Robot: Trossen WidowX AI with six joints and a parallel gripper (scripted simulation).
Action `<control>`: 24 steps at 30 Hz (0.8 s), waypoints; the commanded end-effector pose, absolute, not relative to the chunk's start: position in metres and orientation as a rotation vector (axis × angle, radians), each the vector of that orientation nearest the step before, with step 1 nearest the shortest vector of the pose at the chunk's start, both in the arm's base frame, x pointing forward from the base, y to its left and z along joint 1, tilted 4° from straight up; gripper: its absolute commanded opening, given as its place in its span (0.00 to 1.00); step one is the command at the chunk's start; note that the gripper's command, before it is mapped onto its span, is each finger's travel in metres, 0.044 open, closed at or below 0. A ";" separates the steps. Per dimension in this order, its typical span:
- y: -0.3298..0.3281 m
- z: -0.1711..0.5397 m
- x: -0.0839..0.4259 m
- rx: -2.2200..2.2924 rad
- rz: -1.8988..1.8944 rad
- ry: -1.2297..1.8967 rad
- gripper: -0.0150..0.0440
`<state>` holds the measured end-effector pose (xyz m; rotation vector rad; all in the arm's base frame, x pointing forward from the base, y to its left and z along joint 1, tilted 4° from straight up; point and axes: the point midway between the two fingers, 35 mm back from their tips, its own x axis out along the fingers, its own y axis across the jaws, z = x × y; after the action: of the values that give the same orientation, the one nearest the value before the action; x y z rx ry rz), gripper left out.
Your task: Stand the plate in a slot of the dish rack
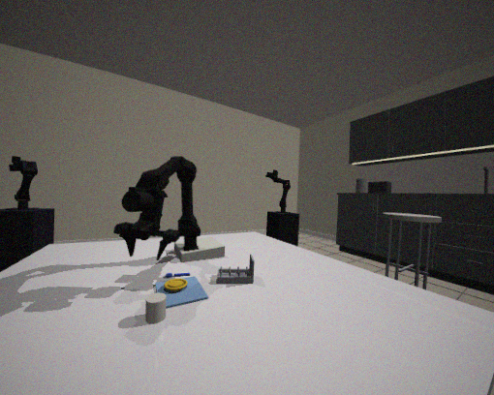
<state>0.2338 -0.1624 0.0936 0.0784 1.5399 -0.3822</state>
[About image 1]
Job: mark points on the light blue flat square mat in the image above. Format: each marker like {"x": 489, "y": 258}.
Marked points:
{"x": 192, "y": 293}

